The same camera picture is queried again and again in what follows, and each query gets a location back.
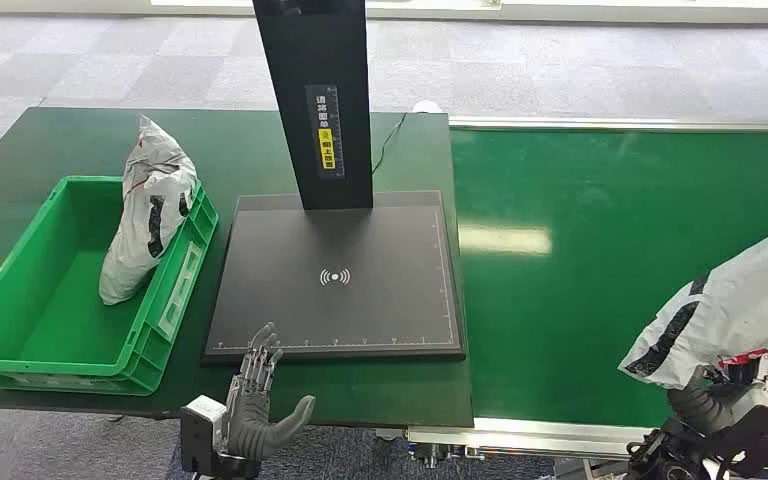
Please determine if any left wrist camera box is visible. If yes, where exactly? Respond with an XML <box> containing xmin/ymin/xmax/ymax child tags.
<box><xmin>180</xmin><ymin>396</ymin><xmax>230</xmax><ymax>475</ymax></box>

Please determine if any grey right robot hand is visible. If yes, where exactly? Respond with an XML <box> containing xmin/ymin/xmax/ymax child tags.
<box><xmin>667</xmin><ymin>364</ymin><xmax>756</xmax><ymax>435</ymax></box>

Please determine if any thin black power cable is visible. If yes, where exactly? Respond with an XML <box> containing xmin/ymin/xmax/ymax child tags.
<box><xmin>371</xmin><ymin>112</ymin><xmax>408</xmax><ymax>177</ymax></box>

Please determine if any white printed poly mailer package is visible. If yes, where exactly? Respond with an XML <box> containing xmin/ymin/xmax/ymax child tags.
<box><xmin>618</xmin><ymin>213</ymin><xmax>768</xmax><ymax>391</ymax></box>

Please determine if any green conveyor belt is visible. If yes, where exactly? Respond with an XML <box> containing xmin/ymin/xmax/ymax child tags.
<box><xmin>450</xmin><ymin>129</ymin><xmax>768</xmax><ymax>429</ymax></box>

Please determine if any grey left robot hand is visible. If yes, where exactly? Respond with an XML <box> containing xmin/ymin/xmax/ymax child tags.
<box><xmin>224</xmin><ymin>322</ymin><xmax>317</xmax><ymax>462</ymax></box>

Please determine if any green plastic crate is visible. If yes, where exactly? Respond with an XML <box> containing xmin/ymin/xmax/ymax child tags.
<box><xmin>0</xmin><ymin>175</ymin><xmax>220</xmax><ymax>397</ymax></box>

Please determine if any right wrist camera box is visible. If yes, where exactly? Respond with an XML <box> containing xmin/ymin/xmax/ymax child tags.
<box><xmin>708</xmin><ymin>352</ymin><xmax>768</xmax><ymax>477</ymax></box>

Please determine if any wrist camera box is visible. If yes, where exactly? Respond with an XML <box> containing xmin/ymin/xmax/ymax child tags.
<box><xmin>708</xmin><ymin>352</ymin><xmax>768</xmax><ymax>477</ymax></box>
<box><xmin>180</xmin><ymin>396</ymin><xmax>230</xmax><ymax>475</ymax></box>

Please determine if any silver conveyor frame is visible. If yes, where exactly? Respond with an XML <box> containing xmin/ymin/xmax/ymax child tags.
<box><xmin>377</xmin><ymin>116</ymin><xmax>768</xmax><ymax>472</ymax></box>

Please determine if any black yellow label sticker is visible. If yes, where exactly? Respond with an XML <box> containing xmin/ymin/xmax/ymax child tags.
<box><xmin>305</xmin><ymin>84</ymin><xmax>346</xmax><ymax>180</ymax></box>

